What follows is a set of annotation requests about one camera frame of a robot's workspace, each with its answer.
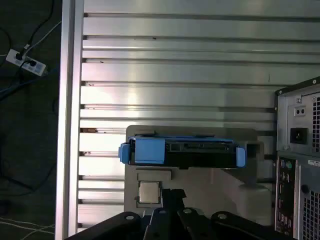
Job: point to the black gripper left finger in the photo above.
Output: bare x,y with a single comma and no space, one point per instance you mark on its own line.
160,225

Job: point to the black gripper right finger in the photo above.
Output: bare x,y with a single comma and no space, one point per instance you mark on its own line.
192,225

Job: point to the hard disk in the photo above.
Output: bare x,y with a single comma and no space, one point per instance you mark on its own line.
150,152

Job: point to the silver CPU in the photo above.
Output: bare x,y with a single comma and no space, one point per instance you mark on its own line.
149,192

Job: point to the grey parts rack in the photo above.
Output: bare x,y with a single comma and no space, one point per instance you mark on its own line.
212,185

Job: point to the black PC case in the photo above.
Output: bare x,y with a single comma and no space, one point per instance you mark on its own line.
290,120

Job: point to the white power strip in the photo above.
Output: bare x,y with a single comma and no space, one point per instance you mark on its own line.
15,58

